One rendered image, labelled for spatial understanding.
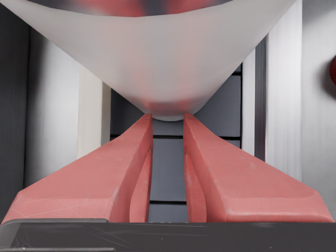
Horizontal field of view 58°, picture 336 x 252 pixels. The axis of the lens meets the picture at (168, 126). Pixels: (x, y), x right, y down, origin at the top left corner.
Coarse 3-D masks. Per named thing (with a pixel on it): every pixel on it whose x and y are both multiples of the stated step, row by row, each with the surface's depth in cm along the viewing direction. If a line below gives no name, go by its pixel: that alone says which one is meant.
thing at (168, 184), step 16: (240, 64) 18; (240, 80) 18; (112, 96) 18; (224, 96) 18; (112, 112) 18; (128, 112) 18; (208, 112) 18; (224, 112) 18; (112, 128) 18; (160, 128) 18; (176, 128) 18; (208, 128) 18; (224, 128) 18; (160, 144) 18; (176, 144) 18; (160, 160) 18; (176, 160) 18; (160, 176) 18; (176, 176) 18; (160, 192) 18; (176, 192) 18; (160, 208) 18; (176, 208) 18
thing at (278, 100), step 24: (288, 24) 10; (264, 48) 10; (288, 48) 10; (264, 72) 10; (288, 72) 10; (264, 96) 10; (288, 96) 10; (264, 120) 10; (288, 120) 10; (264, 144) 10; (288, 144) 10; (288, 168) 10
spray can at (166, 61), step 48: (0, 0) 3; (48, 0) 2; (96, 0) 2; (144, 0) 2; (192, 0) 2; (240, 0) 2; (288, 0) 3; (96, 48) 3; (144, 48) 3; (192, 48) 3; (240, 48) 4; (144, 96) 7; (192, 96) 8
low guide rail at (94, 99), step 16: (80, 64) 15; (80, 80) 15; (96, 80) 15; (80, 96) 15; (96, 96) 15; (80, 112) 15; (96, 112) 14; (80, 128) 14; (96, 128) 14; (80, 144) 14; (96, 144) 14
